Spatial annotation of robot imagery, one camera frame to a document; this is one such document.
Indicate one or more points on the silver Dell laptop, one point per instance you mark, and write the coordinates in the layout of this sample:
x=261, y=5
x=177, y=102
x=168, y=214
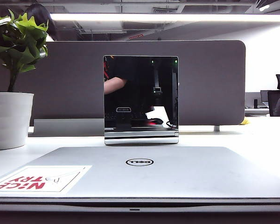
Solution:
x=177, y=177

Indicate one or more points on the person's dark-haired head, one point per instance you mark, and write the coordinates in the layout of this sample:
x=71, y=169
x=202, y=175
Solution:
x=40, y=16

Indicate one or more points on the yellow object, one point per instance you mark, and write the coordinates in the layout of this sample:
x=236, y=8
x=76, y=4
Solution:
x=245, y=121

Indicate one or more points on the small black desk object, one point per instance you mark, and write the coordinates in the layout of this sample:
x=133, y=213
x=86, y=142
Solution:
x=255, y=103

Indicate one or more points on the gray fabric desk partition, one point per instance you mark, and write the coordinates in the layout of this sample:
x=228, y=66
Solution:
x=207, y=81

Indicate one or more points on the gray metal partition base rail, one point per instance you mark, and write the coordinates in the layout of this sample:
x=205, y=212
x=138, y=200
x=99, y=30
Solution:
x=67, y=128

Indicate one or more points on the black-screen tablet with silver stand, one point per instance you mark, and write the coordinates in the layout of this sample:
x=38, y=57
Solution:
x=140, y=93

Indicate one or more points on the white ribbed plant pot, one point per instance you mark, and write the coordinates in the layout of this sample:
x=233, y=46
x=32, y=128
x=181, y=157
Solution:
x=9, y=121

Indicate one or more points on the artificial green leafy plant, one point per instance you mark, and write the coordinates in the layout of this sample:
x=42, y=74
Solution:
x=16, y=39

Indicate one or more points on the white red-lettered laptop sticker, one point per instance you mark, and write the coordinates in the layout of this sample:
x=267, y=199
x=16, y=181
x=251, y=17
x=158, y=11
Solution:
x=60, y=177

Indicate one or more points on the long ceiling light strip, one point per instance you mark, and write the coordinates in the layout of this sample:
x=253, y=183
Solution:
x=154, y=17

